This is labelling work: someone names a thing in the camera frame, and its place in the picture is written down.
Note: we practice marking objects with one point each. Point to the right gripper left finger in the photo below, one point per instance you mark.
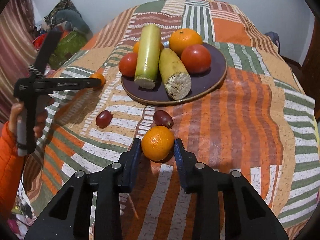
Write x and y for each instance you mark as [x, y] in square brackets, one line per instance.
[67, 215]

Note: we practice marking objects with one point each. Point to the red tomato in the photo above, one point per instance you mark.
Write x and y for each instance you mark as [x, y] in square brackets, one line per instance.
[127, 65]
[196, 59]

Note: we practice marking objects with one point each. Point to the striped patchwork blanket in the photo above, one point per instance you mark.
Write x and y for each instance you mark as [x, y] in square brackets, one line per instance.
[259, 122]

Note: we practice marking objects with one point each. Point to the striped brown curtain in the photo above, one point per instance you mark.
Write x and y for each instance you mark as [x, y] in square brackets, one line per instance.
[17, 49]

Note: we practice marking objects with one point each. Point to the person's left hand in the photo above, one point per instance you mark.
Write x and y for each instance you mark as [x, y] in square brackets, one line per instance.
[18, 107]

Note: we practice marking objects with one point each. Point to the red grape right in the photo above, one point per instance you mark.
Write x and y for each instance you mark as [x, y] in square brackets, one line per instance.
[162, 118]

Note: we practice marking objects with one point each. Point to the red grape left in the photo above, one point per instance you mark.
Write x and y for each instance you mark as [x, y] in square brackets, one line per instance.
[104, 119]

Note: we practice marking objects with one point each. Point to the red grape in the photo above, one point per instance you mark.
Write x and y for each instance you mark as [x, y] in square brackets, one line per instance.
[162, 118]
[104, 119]

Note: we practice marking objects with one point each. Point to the large orange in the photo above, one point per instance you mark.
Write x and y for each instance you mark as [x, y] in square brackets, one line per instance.
[182, 38]
[136, 47]

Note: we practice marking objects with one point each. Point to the blue grey chair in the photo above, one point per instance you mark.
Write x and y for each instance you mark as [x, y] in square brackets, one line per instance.
[275, 39]

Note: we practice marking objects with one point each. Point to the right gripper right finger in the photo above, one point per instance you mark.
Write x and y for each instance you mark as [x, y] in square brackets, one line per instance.
[247, 216]

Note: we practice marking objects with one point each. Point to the green cardboard box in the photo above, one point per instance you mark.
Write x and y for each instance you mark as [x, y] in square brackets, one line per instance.
[70, 43]

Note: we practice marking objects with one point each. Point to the small mandarin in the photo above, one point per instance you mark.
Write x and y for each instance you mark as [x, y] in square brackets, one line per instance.
[157, 143]
[100, 77]

